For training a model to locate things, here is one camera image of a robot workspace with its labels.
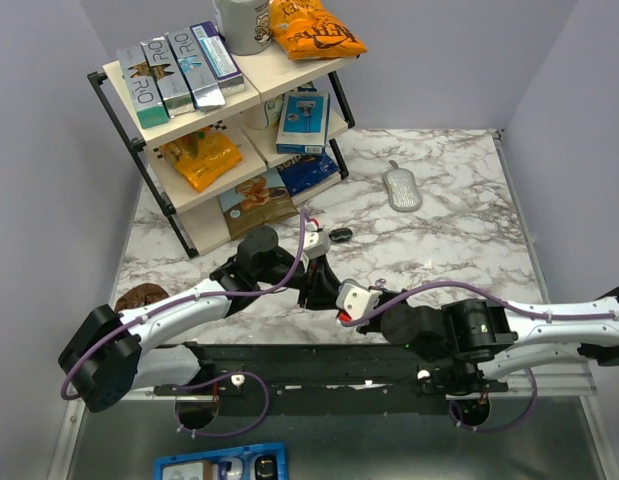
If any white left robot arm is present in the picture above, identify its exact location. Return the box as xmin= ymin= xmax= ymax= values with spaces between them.
xmin=58 ymin=221 xmax=331 ymax=413

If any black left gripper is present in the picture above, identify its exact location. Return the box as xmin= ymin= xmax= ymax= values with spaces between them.
xmin=255 ymin=254 xmax=344 ymax=313

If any white cup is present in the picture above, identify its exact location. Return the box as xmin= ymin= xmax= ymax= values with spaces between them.
xmin=242 ymin=95 xmax=284 ymax=130

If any brown cookie bag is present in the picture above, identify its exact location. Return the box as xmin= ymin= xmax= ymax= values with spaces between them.
xmin=219 ymin=169 xmax=298 ymax=240

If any blue plastic tray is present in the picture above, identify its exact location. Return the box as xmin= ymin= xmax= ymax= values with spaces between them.
xmin=153 ymin=443 xmax=289 ymax=480

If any brown crumpled wrapper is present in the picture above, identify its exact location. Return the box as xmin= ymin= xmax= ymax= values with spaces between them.
xmin=114 ymin=283 xmax=169 ymax=313

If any black earbud charging case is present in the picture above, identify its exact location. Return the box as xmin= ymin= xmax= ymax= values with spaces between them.
xmin=328 ymin=227 xmax=353 ymax=243

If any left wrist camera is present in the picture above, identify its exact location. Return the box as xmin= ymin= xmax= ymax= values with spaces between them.
xmin=303 ymin=230 xmax=331 ymax=260

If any orange snack bag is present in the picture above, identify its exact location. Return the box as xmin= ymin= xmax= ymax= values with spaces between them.
xmin=159 ymin=128 xmax=242 ymax=192

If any teal RO box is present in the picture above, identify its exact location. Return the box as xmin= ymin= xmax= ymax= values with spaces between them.
xmin=116 ymin=45 xmax=169 ymax=129

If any blue silver RO box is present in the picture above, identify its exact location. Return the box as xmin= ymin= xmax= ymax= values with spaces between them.
xmin=166 ymin=28 xmax=225 ymax=111

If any black frame wooden shelf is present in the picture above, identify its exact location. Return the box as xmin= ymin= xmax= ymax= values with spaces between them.
xmin=88 ymin=45 xmax=355 ymax=258

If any orange chips bag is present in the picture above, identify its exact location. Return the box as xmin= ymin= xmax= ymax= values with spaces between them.
xmin=269 ymin=0 xmax=367 ymax=60

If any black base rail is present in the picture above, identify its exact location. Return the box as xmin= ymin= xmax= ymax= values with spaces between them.
xmin=154 ymin=344 xmax=508 ymax=416

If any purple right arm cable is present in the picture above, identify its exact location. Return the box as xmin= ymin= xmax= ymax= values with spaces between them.
xmin=338 ymin=279 xmax=619 ymax=434

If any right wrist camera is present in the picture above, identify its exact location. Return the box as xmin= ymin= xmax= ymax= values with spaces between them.
xmin=335 ymin=279 xmax=382 ymax=324

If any grey printed mug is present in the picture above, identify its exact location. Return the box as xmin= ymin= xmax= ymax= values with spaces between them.
xmin=213 ymin=0 xmax=272 ymax=56

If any dark blue snack bag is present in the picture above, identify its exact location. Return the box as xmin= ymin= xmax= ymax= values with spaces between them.
xmin=276 ymin=154 xmax=339 ymax=197

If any blue razor box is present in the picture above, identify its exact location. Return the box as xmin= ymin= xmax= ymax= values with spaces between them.
xmin=276 ymin=91 xmax=331 ymax=155

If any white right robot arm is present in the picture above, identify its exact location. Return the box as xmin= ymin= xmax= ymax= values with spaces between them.
xmin=340 ymin=281 xmax=619 ymax=392

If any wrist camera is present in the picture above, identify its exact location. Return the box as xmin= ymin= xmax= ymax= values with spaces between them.
xmin=335 ymin=279 xmax=382 ymax=324
xmin=303 ymin=230 xmax=331 ymax=260

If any purple white box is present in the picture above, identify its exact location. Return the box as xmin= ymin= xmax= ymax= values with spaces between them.
xmin=190 ymin=21 xmax=245 ymax=96

